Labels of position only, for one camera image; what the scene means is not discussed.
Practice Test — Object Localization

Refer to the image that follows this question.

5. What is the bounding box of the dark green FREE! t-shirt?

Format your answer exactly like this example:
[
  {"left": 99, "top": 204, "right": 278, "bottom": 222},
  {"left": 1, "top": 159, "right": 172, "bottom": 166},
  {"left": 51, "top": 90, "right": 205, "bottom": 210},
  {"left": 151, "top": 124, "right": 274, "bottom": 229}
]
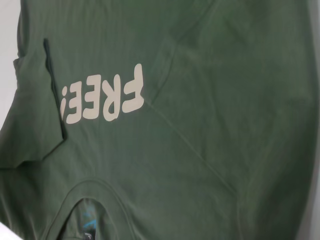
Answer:
[{"left": 0, "top": 0, "right": 320, "bottom": 240}]

